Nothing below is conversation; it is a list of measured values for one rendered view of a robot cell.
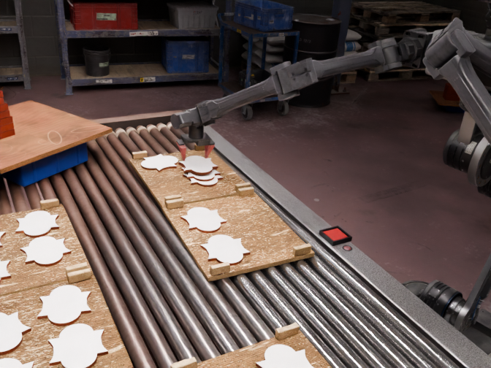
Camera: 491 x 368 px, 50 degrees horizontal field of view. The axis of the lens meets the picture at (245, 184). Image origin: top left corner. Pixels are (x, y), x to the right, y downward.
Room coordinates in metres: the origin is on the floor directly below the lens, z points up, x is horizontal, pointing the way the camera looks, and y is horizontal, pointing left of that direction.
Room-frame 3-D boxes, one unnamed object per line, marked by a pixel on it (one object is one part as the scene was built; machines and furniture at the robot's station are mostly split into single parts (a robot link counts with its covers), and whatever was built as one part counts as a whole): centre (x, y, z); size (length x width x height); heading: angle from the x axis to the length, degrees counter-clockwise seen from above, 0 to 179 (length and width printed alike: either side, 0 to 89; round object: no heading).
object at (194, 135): (1.88, 0.20, 1.09); 0.10 x 0.07 x 0.07; 115
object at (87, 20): (5.83, 1.64, 0.78); 0.66 x 0.45 x 0.28; 113
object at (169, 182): (1.82, 0.22, 0.93); 0.41 x 0.35 x 0.02; 29
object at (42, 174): (1.85, 0.83, 0.97); 0.31 x 0.31 x 0.10; 59
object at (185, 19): (6.19, 0.73, 0.76); 0.50 x 0.36 x 0.24; 119
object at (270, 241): (1.45, 0.02, 0.93); 0.41 x 0.35 x 0.02; 28
